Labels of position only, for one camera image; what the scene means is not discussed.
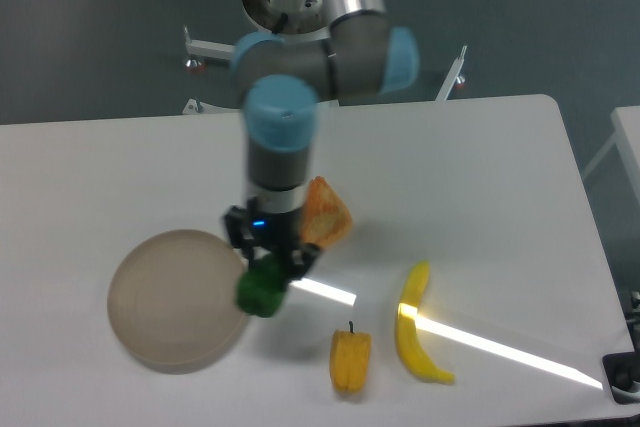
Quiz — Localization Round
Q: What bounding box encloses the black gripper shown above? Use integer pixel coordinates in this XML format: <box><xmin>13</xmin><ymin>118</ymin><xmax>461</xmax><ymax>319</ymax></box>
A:
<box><xmin>223</xmin><ymin>199</ymin><xmax>323</xmax><ymax>281</ymax></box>

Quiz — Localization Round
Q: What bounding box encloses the green bell pepper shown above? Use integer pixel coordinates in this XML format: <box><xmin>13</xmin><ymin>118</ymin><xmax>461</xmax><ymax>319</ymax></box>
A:
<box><xmin>235</xmin><ymin>254</ymin><xmax>289</xmax><ymax>318</ymax></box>

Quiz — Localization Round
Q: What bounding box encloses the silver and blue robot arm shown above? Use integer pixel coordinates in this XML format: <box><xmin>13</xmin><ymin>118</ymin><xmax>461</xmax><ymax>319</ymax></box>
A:
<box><xmin>224</xmin><ymin>0</ymin><xmax>420</xmax><ymax>282</ymax></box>

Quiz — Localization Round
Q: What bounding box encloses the black clamp at table edge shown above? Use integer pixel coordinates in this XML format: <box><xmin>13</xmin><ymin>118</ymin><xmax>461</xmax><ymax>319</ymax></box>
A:
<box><xmin>601</xmin><ymin>290</ymin><xmax>640</xmax><ymax>404</ymax></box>

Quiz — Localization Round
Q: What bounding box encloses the orange yellow bell pepper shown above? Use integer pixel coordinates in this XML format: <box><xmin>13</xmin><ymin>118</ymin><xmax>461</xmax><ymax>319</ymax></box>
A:
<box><xmin>329</xmin><ymin>320</ymin><xmax>372</xmax><ymax>394</ymax></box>

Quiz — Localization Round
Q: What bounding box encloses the orange triangular pastry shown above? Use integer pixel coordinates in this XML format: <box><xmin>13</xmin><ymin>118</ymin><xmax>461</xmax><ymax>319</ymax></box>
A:
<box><xmin>300</xmin><ymin>176</ymin><xmax>353</xmax><ymax>250</ymax></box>

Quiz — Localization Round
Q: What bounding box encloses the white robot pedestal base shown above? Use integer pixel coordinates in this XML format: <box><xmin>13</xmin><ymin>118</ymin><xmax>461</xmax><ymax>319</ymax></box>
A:
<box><xmin>181</xmin><ymin>0</ymin><xmax>471</xmax><ymax>116</ymax></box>

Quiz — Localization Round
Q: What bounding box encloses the white side table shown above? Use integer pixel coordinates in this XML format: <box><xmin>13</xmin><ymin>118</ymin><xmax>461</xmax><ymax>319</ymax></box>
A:
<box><xmin>581</xmin><ymin>106</ymin><xmax>639</xmax><ymax>196</ymax></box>

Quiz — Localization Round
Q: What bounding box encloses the beige round plate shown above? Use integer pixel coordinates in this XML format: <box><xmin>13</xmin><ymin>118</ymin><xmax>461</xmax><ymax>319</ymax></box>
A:
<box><xmin>107</xmin><ymin>229</ymin><xmax>248</xmax><ymax>375</ymax></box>

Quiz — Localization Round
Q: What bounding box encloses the yellow banana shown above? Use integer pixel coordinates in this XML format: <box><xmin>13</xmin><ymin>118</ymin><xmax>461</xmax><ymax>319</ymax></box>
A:
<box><xmin>394</xmin><ymin>260</ymin><xmax>456</xmax><ymax>385</ymax></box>

